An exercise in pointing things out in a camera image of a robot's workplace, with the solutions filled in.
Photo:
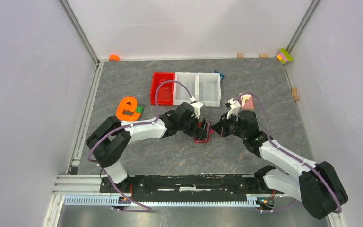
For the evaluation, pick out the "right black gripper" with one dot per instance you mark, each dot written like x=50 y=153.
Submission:
x=220 y=127

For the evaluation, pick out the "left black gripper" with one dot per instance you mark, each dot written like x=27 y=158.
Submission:
x=198 y=133

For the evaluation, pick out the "red card holder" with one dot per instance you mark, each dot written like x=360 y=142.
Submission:
x=207 y=139

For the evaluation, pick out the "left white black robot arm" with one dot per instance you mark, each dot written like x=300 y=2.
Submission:
x=108 y=142

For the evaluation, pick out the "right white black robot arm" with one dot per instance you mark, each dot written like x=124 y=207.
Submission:
x=316 y=185

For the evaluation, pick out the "white two-compartment bin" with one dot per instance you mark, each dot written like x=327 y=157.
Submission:
x=205 y=87

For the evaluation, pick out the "red plastic bin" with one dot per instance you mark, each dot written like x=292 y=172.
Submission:
x=166 y=92

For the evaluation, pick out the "green toy brick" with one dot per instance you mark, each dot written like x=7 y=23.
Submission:
x=139 y=109

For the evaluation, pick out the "small wooden block left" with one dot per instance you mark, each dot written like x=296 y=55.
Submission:
x=240 y=56

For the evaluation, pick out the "small wooden block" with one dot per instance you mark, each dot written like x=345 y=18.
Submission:
x=240 y=56
x=264 y=55

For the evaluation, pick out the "orange letter e toy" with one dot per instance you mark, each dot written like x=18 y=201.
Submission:
x=127 y=109

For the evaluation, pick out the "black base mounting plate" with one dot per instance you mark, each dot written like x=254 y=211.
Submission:
x=192 y=188

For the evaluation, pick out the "wooden arch block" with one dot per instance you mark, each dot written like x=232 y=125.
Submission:
x=295 y=95

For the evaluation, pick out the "small wooden block right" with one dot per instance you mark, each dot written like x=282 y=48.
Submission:
x=264 y=55

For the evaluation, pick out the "colourful stacked toy bricks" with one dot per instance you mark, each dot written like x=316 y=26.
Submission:
x=284 y=56

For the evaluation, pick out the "orange tape roll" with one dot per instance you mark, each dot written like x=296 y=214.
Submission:
x=114 y=57

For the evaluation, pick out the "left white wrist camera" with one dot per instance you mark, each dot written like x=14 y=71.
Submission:
x=198 y=106

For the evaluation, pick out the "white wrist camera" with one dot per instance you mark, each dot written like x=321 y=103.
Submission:
x=198 y=106
x=233 y=108

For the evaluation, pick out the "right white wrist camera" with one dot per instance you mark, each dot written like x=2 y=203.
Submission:
x=233 y=108

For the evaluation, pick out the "aluminium frame rail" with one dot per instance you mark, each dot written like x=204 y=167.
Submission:
x=97 y=189

